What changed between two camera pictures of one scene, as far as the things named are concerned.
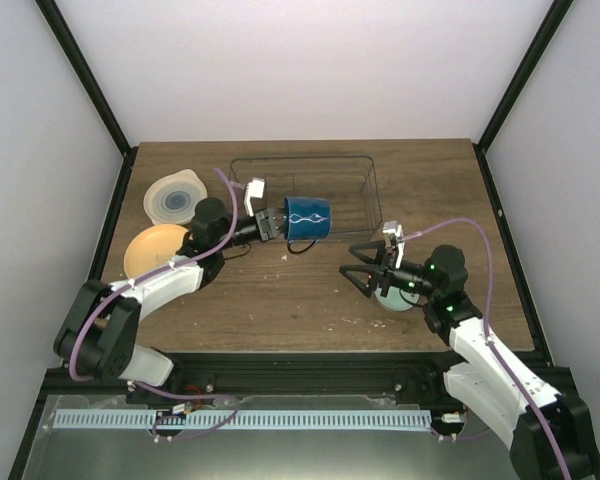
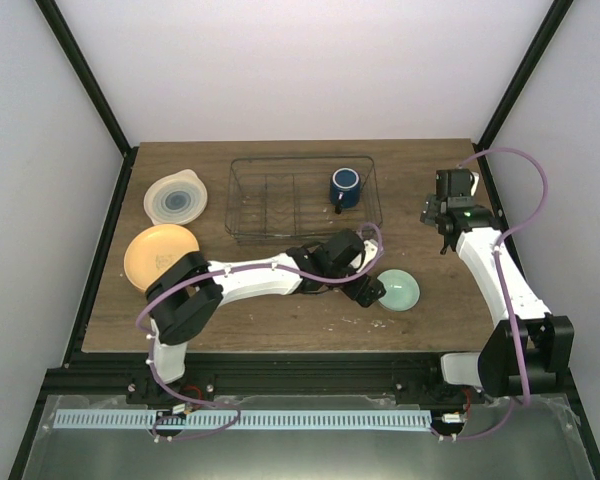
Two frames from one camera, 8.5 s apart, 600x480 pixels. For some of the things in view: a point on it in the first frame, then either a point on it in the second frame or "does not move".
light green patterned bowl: x=394 y=301 does not move
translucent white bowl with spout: x=172 y=199 does not move
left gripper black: x=266 y=224 to x=364 y=298
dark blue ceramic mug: x=306 y=218 to x=345 y=188
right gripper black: x=388 y=263 to x=428 y=215
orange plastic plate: x=151 y=248 does not move
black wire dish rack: x=348 y=182 does not move
